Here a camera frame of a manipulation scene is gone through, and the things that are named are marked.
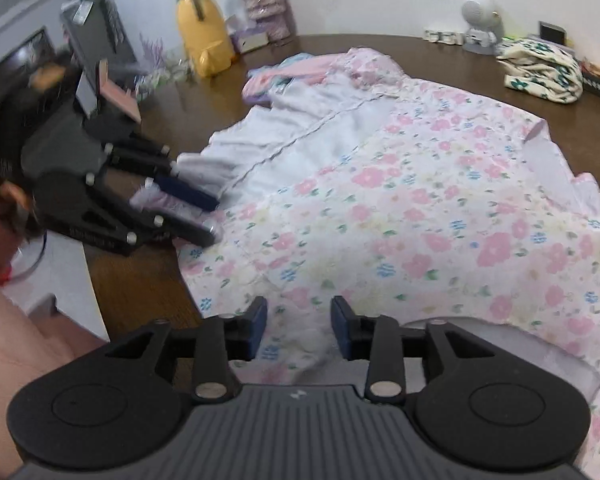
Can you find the clear desk organizer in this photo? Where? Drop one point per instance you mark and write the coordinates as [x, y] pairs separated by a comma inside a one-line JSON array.
[[152, 81]]

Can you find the black box with labels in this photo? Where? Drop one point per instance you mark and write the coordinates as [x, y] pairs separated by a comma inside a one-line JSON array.
[[95, 25]]

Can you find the purple tissue box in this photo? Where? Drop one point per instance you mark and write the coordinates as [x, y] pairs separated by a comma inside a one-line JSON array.
[[250, 40]]

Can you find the yellow thermos bottle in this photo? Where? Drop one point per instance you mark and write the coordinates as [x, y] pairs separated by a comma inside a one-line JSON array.
[[202, 25]]

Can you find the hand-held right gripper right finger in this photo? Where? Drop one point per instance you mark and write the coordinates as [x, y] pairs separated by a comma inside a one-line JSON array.
[[339, 332]]

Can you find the plain pink garment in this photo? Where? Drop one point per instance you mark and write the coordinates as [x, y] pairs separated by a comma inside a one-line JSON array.
[[310, 66]]

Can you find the person's left forearm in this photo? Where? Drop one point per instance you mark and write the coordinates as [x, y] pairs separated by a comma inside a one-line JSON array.
[[25, 385]]

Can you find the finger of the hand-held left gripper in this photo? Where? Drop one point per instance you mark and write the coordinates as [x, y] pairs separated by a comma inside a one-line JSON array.
[[190, 194], [105, 220]]

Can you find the purple lavender bunch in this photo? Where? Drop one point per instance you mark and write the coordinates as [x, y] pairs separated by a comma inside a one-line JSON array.
[[152, 52]]

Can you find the pink floral dress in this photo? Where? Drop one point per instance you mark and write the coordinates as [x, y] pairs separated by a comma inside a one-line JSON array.
[[405, 200]]

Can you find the dark screen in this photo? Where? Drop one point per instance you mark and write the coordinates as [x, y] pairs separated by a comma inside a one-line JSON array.
[[20, 57]]

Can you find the white robot speaker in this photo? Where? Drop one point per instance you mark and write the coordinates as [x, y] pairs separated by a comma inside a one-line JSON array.
[[480, 12]]

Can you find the cream floral folded cloth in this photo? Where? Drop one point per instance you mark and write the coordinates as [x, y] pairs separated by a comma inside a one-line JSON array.
[[540, 72]]

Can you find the small standing frame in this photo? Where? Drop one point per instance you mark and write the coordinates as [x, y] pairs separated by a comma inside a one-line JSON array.
[[120, 99]]

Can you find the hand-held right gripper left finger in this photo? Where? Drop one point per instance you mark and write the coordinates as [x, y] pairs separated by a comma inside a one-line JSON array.
[[259, 335]]

